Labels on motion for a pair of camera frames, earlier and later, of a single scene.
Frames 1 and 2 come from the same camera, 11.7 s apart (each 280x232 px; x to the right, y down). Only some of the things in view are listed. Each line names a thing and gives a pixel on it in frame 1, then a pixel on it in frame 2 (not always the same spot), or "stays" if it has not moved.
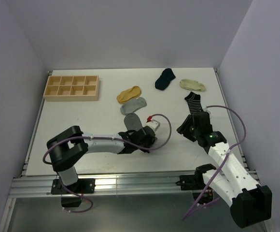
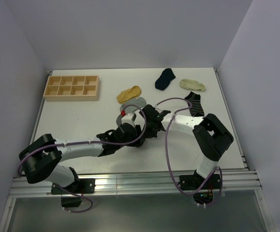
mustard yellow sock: [128, 94] stays
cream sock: [192, 84] stays
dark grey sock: [132, 122] to [118, 120]
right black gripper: [183, 128] to [148, 134]
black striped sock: [194, 100] stays
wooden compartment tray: [72, 88] stays
